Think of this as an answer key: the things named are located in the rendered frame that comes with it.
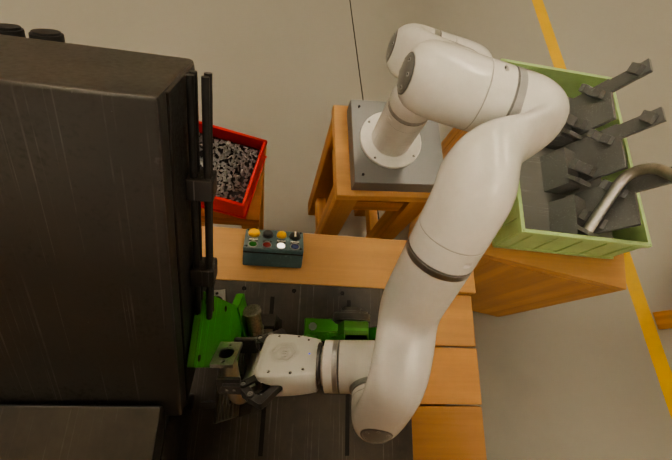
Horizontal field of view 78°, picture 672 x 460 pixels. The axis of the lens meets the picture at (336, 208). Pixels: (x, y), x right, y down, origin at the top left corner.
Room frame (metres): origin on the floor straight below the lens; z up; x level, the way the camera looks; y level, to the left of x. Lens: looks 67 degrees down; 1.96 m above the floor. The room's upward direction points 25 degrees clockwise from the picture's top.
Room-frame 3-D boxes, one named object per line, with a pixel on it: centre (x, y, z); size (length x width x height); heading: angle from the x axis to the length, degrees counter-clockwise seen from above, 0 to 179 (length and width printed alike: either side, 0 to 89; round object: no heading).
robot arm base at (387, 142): (0.72, -0.06, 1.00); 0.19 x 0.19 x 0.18
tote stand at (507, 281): (0.95, -0.65, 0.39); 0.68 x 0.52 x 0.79; 12
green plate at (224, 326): (0.01, 0.12, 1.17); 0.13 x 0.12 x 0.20; 112
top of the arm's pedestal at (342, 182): (0.73, -0.06, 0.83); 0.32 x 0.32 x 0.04; 25
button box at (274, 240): (0.27, 0.10, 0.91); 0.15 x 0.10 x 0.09; 112
